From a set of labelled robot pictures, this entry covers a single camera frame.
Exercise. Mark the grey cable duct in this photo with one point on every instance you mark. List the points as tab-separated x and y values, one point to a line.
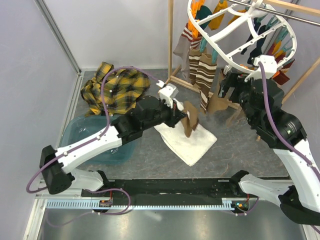
95	204

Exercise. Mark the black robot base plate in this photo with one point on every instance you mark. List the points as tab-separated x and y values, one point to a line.
213	187

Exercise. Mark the white towel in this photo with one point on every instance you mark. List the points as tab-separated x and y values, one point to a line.
189	149

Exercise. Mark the yellow plaid shirt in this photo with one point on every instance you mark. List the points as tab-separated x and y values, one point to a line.
120	90

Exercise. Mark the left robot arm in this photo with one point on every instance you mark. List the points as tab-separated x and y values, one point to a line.
60	166

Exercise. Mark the wooden clothes rack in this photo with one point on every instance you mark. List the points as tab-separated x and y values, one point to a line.
282	4

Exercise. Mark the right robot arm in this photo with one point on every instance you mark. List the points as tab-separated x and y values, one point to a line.
261	102

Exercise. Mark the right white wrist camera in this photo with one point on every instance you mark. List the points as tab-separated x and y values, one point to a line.
269	65

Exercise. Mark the aluminium corner post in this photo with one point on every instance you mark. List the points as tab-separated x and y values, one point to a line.
46	13

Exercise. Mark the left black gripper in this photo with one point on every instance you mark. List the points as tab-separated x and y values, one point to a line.
175	114

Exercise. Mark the dark teal sock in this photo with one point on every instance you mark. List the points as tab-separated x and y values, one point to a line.
203	13

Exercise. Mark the grey sock maroon cuff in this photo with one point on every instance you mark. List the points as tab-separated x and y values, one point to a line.
235	117

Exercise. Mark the navy blue sock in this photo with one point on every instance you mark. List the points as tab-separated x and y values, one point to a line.
257	51

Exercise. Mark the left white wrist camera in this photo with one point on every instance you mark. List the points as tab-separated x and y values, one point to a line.
167	93

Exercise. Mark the grey sock red stripes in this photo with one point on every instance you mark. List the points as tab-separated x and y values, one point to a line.
185	43

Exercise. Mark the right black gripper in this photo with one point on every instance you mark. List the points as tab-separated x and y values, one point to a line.
232	79

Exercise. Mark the maroon patterned sock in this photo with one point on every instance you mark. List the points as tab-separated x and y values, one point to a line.
280	77

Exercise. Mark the white round sock hanger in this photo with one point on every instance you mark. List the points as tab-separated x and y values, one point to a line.
245	12

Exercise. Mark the teal plastic basin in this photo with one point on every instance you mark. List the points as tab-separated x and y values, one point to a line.
84	126

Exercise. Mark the brown striped sock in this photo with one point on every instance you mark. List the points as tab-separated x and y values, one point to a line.
193	60
205	74

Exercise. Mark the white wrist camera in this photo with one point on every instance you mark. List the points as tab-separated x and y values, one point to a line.
167	93
269	65

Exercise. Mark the plain tan sock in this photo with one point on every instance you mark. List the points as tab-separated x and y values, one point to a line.
191	121
215	103

